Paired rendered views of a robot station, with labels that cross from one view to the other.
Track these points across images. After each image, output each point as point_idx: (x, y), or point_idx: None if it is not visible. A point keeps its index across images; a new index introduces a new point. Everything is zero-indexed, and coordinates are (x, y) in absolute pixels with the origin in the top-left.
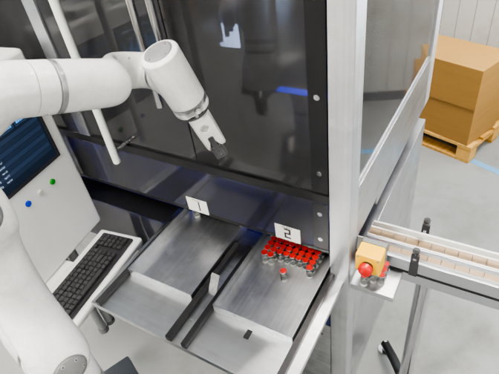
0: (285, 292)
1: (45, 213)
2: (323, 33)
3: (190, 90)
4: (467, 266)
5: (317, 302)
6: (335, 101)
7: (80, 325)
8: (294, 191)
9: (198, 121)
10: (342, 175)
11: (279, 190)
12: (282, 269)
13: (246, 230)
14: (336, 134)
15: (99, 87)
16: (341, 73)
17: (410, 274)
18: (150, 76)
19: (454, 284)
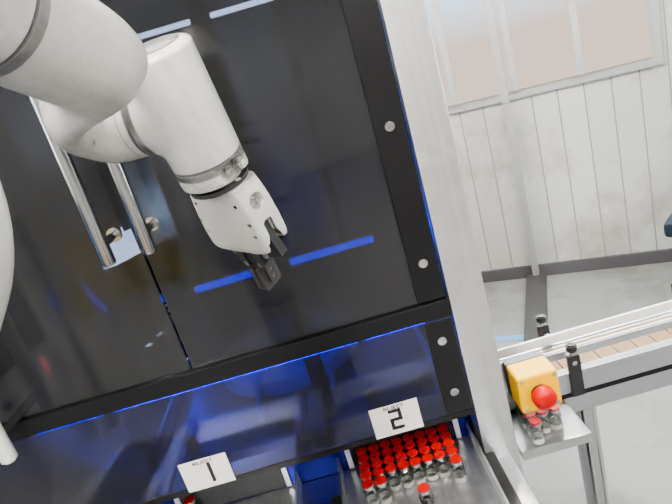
0: None
1: None
2: (376, 17)
3: (223, 115)
4: (632, 336)
5: (513, 498)
6: (419, 118)
7: None
8: (390, 320)
9: (244, 184)
10: (460, 243)
11: (364, 335)
12: (421, 487)
13: (301, 485)
14: (435, 175)
15: (101, 17)
16: (418, 69)
17: (577, 395)
18: (149, 89)
19: (634, 372)
